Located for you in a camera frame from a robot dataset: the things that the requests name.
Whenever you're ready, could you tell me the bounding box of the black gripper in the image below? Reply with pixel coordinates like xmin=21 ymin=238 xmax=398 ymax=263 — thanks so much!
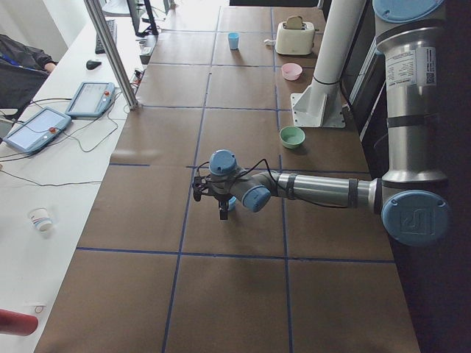
xmin=214 ymin=193 xmax=230 ymax=221

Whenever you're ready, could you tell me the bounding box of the light blue cup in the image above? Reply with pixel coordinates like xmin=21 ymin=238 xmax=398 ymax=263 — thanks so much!
xmin=227 ymin=32 xmax=239 ymax=51
xmin=227 ymin=196 xmax=237 ymax=211

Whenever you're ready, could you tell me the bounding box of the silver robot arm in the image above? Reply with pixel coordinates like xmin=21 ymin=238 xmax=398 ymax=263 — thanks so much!
xmin=193 ymin=1 xmax=451 ymax=246

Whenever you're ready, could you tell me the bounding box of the green bowl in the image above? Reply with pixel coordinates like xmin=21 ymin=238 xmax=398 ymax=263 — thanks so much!
xmin=279 ymin=126 xmax=305 ymax=149

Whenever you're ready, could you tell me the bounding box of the pink bowl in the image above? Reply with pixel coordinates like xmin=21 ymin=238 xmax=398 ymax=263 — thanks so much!
xmin=281 ymin=63 xmax=303 ymax=81

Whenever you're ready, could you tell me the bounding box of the far teach pendant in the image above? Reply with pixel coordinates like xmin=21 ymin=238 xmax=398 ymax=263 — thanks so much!
xmin=65 ymin=82 xmax=116 ymax=120

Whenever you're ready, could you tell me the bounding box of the teach pendant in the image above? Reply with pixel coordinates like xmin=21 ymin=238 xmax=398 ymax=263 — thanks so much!
xmin=65 ymin=82 xmax=116 ymax=120
xmin=4 ymin=107 xmax=71 ymax=154

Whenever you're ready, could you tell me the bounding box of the paper cup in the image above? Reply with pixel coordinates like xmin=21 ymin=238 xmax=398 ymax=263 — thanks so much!
xmin=28 ymin=207 xmax=52 ymax=232

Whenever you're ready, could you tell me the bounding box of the black computer mouse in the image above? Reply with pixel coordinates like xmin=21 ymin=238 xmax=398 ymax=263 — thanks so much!
xmin=85 ymin=60 xmax=102 ymax=71

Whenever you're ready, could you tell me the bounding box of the near teach pendant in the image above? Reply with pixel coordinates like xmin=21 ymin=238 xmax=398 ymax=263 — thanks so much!
xmin=4 ymin=107 xmax=71 ymax=154

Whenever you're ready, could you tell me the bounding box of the bread slice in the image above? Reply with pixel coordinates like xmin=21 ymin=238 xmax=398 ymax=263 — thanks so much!
xmin=286 ymin=15 xmax=303 ymax=30

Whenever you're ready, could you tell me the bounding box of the black monitor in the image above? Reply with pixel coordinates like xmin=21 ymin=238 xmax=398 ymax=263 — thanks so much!
xmin=127 ymin=0 xmax=159 ymax=38

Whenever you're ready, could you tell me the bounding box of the black keyboard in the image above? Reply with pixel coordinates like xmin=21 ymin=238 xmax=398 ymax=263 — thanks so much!
xmin=93 ymin=18 xmax=118 ymax=54

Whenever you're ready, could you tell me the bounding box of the red cylinder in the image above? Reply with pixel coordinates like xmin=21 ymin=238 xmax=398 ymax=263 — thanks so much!
xmin=0 ymin=309 xmax=38 ymax=336

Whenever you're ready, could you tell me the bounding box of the seated person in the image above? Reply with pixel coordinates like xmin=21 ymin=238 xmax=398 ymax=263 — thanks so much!
xmin=1 ymin=34 xmax=57 ymax=120

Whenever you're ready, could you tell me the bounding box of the white pedestal column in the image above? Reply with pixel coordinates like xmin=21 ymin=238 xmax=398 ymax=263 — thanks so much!
xmin=291 ymin=0 xmax=366 ymax=128

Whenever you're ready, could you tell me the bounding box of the aluminium frame post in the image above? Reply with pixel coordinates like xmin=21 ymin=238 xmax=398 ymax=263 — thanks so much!
xmin=84 ymin=0 xmax=138 ymax=111

